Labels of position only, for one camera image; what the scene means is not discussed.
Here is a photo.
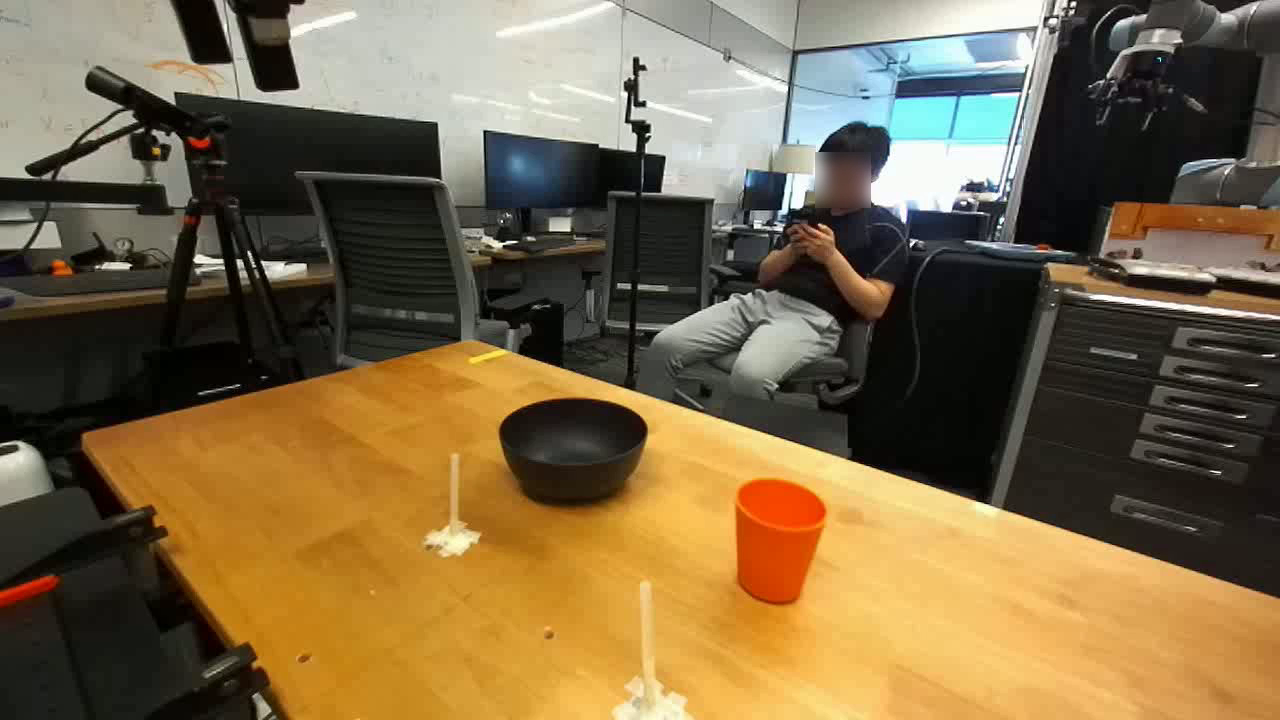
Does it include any orange plastic cup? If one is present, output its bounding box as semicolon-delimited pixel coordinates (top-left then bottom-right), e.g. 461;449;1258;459
732;477;833;606

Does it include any white plastic container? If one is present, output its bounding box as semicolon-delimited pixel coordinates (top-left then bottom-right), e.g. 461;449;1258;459
0;435;57;510

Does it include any wide black monitor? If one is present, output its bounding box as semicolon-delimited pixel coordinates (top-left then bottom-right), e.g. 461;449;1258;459
171;86;445;217

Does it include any black bowl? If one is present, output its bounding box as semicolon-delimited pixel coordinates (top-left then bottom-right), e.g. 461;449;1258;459
495;395;652;507

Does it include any grey mesh office chair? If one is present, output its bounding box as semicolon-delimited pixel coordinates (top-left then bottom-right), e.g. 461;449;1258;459
292;169;537;371

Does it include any tall black cabinet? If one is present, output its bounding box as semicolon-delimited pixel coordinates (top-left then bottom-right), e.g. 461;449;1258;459
849;238;1058;498

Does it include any grey flat device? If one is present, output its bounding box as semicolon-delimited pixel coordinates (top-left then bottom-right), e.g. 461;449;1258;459
1100;252;1280;297

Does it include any black computer monitor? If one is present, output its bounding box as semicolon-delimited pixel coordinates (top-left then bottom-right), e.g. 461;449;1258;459
595;148;669;198
742;169;794;217
481;128;607;219

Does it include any white plastic peg stand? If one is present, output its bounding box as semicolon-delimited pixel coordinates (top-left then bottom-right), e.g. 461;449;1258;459
607;577;697;720
421;449;485;559

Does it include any black backdrop curtain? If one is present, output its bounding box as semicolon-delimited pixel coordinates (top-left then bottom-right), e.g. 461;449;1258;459
1018;12;1265;254

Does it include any grey drawer cabinet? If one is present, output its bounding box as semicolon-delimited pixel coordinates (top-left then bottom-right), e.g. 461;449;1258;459
993;260;1280;592

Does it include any black case red handle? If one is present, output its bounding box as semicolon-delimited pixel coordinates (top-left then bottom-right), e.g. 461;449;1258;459
0;484;277;720

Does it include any black camera tripod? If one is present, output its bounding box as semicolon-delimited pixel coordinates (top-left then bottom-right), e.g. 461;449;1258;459
22;60;303;395

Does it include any orange white box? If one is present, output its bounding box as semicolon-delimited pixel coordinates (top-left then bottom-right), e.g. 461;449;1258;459
1091;194;1280;273

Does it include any black waste bin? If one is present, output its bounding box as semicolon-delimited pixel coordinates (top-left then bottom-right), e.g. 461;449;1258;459
518;297;567;369

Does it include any seated person black shirt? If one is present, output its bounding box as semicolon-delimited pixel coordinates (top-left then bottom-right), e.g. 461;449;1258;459
636;117;913;402

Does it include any wooden office desk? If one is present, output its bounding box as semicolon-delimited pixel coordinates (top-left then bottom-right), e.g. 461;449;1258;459
0;237;612;332

